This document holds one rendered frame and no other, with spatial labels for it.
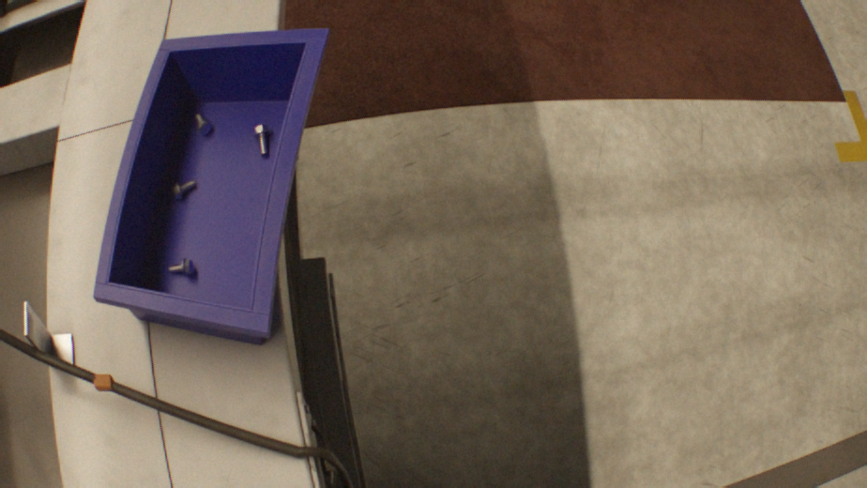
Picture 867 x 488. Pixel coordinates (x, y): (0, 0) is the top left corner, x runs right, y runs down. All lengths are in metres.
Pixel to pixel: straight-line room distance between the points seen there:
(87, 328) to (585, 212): 1.12
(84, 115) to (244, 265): 0.25
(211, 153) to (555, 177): 1.01
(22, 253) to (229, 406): 0.32
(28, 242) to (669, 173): 1.22
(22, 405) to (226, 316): 0.32
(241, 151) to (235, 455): 0.24
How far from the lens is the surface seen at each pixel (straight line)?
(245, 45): 0.81
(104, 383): 0.75
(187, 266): 0.79
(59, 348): 0.82
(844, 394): 1.79
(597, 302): 1.70
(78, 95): 0.94
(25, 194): 0.99
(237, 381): 0.77
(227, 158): 0.84
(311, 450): 0.73
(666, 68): 1.95
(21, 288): 0.94
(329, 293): 1.25
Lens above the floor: 1.55
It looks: 64 degrees down
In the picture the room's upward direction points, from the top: straight up
